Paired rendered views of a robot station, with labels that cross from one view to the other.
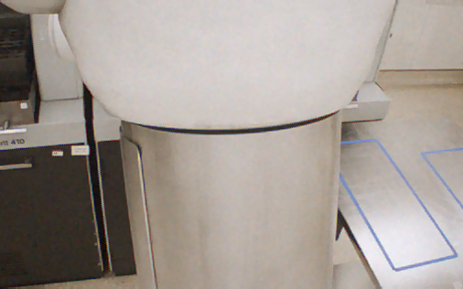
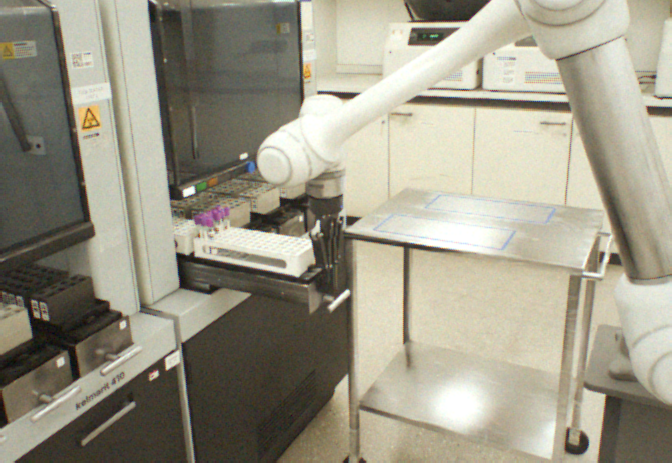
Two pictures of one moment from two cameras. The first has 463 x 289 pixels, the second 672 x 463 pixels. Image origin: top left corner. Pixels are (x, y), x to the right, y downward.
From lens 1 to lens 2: 1.00 m
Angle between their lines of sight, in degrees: 42
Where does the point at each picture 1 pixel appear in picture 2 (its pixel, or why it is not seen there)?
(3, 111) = (103, 341)
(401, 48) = not seen: hidden behind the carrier
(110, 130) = (193, 322)
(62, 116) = (147, 328)
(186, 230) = (622, 67)
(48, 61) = (109, 276)
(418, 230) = (482, 232)
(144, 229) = (610, 76)
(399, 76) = not seen: hidden behind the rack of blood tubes
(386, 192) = (441, 229)
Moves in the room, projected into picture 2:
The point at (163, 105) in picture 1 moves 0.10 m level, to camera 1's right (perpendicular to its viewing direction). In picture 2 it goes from (618, 29) to (648, 25)
